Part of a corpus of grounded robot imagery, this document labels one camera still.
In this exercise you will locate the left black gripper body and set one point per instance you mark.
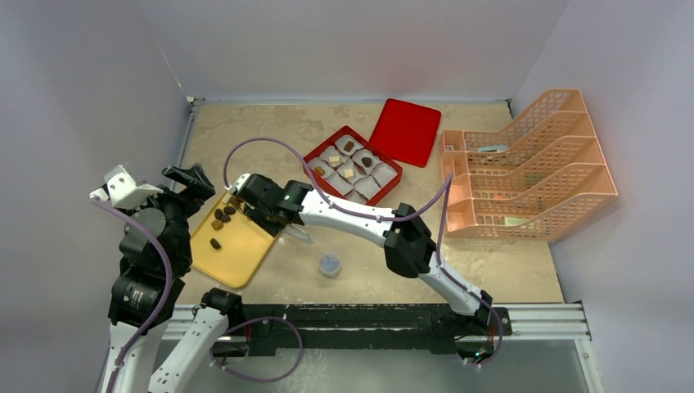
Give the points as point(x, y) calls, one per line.
point(181, 205)

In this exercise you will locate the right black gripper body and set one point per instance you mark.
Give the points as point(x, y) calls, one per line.
point(271, 218)

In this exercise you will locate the metal tweezers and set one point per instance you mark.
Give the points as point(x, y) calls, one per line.
point(297, 232)

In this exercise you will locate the red compartment box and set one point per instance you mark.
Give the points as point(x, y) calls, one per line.
point(369, 185)

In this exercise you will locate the red box lid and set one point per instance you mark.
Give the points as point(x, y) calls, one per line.
point(406, 131)

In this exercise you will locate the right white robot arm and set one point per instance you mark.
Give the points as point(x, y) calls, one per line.
point(410, 250)

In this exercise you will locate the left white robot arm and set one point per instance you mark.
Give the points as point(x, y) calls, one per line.
point(156, 254)

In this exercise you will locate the dark oval chocolate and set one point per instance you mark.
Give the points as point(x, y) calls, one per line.
point(215, 243)

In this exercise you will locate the yellow plastic tray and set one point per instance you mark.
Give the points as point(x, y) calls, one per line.
point(245, 246)

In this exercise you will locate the small clear round container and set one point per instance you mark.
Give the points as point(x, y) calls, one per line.
point(329, 265)

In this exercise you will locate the orange mesh file organizer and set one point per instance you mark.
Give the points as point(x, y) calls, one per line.
point(537, 178)

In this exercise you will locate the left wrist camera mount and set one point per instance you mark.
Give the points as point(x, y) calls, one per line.
point(123, 189)

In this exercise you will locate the black metal base rail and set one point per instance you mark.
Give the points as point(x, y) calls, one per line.
point(431, 327)

